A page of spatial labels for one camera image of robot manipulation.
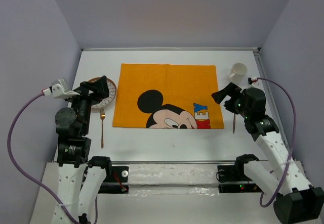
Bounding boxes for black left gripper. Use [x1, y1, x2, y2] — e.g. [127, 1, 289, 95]
[66, 74, 109, 133]

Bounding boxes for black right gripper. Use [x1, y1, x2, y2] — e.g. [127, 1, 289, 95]
[211, 82, 251, 119]

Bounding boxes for patterned ceramic plate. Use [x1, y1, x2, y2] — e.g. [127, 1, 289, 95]
[87, 77, 117, 110]

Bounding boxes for white ceramic mug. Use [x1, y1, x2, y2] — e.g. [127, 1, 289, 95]
[229, 63, 248, 85]

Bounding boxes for orange cartoon cloth placemat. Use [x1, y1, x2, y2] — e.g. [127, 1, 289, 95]
[113, 64, 224, 129]

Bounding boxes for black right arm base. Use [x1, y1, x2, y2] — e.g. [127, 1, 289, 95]
[215, 154, 261, 194]

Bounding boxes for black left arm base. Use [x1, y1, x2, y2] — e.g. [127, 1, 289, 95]
[98, 165, 129, 194]

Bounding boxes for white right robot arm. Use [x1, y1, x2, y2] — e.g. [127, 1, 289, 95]
[212, 81, 323, 223]

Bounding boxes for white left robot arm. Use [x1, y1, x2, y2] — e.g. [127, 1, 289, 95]
[51, 76, 112, 223]

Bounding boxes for copper fork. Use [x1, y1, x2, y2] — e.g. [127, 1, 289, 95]
[100, 108, 105, 149]

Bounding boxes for copper knife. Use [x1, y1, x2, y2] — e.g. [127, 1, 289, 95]
[232, 113, 236, 134]

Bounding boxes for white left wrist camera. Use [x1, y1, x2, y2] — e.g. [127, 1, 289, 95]
[42, 78, 80, 100]

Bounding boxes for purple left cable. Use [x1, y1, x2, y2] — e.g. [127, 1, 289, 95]
[7, 92, 99, 224]

